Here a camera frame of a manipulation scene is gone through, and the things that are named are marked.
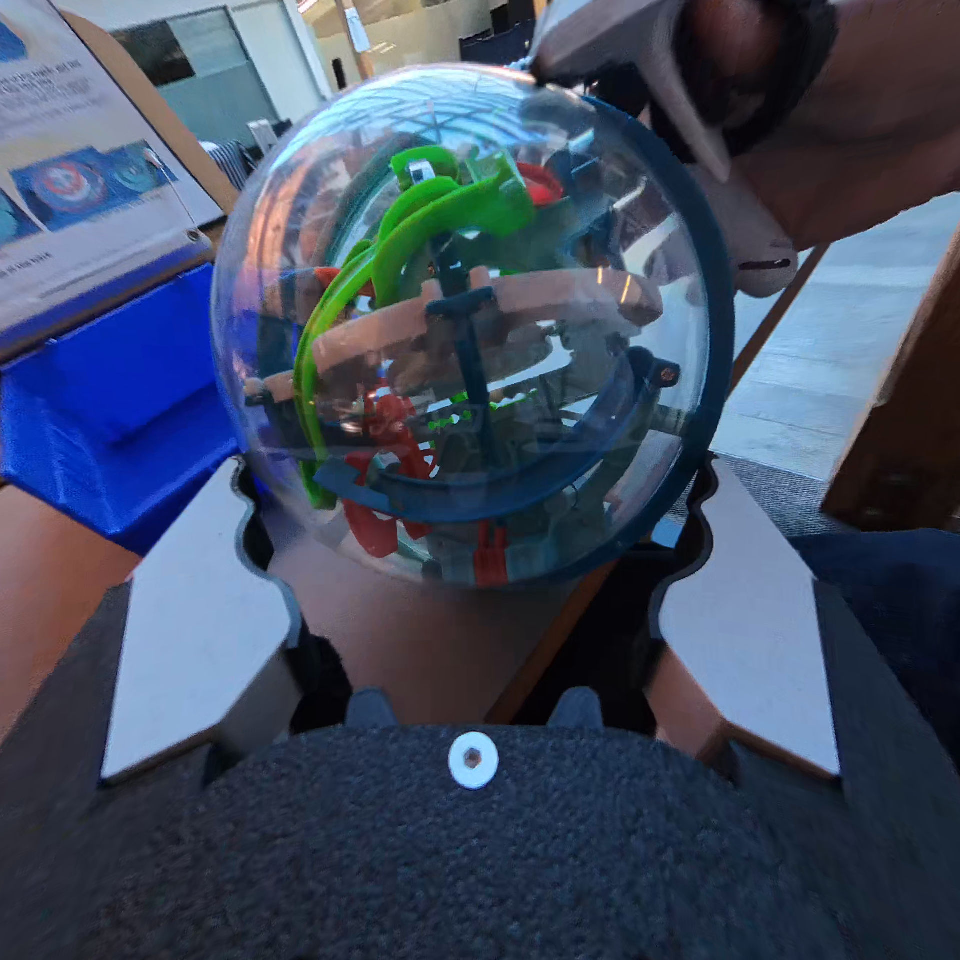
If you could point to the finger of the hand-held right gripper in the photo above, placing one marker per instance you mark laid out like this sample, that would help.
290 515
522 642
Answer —
600 37

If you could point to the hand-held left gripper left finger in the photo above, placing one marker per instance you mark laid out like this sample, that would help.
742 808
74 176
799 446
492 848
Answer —
195 652

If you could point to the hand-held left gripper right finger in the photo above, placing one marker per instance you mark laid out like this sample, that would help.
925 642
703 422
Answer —
750 644

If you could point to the clear plastic maze ball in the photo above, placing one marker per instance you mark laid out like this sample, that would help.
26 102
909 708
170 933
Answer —
472 330

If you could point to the person's right hand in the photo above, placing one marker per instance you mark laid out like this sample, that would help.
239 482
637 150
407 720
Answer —
862 134

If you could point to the person's navy trouser leg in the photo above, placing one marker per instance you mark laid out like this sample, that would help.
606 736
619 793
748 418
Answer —
893 600

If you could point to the wooden furniture leg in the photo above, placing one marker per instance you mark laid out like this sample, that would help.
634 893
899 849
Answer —
900 419

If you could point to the blue plastic bin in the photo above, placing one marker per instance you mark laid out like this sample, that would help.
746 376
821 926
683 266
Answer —
112 389

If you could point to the grey office chair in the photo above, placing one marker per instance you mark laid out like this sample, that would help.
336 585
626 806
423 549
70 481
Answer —
252 153

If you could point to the brown cardboard backing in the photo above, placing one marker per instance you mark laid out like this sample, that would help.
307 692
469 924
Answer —
164 136

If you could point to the printed instruction sheet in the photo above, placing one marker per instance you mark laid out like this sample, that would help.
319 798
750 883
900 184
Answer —
75 126

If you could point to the wooden post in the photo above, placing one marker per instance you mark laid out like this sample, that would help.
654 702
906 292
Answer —
358 37

